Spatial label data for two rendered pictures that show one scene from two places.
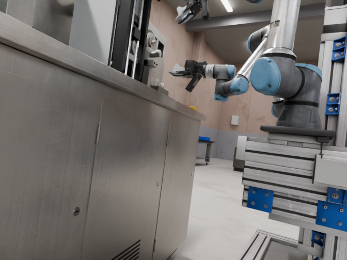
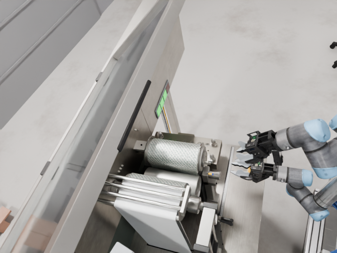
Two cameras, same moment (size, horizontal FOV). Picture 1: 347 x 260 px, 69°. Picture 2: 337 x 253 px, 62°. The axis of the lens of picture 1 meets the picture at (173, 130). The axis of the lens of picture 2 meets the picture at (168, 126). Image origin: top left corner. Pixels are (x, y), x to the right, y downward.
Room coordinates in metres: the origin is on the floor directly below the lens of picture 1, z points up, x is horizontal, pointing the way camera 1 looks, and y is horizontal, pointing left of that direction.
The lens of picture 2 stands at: (0.76, 0.20, 2.37)
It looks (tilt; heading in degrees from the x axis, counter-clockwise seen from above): 51 degrees down; 8
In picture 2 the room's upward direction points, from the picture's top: 17 degrees counter-clockwise
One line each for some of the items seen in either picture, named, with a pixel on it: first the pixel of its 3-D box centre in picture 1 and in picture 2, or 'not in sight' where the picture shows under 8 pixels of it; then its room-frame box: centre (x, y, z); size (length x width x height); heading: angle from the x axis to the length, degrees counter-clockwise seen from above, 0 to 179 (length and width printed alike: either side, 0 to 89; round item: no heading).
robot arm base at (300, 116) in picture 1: (299, 116); not in sight; (0.92, -0.45, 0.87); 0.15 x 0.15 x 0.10
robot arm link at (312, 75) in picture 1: (301, 84); not in sight; (0.91, -0.44, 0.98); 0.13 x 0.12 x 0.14; 113
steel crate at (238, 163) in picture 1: (251, 160); not in sight; (7.19, -2.31, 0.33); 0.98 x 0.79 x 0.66; 151
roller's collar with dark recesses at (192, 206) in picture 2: not in sight; (191, 204); (1.18, 0.26, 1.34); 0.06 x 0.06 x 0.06; 68
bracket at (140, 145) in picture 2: not in sight; (140, 145); (1.53, 0.47, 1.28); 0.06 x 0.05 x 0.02; 68
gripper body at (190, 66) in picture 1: (195, 69); (263, 170); (1.38, -0.08, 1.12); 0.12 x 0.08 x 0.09; 68
